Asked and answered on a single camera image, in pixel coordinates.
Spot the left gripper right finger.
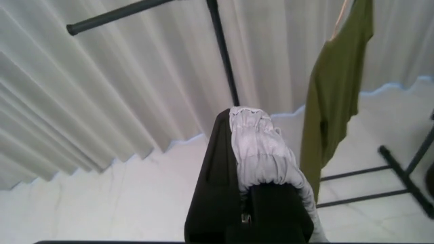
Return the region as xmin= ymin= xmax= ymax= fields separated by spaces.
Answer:
xmin=249 ymin=182 xmax=315 ymax=243

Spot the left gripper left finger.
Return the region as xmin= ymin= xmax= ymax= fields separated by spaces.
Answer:
xmin=184 ymin=108 xmax=243 ymax=243

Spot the green long-sleeved shirt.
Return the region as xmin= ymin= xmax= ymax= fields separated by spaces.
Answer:
xmin=299 ymin=0 xmax=374 ymax=204

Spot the pink clothes hanger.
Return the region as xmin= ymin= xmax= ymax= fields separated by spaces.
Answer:
xmin=329 ymin=0 xmax=351 ymax=42

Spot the black clothes rack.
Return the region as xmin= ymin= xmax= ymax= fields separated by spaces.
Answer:
xmin=66 ymin=0 xmax=434 ymax=220

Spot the white curtain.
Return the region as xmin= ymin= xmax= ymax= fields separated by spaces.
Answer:
xmin=0 ymin=0 xmax=434 ymax=190

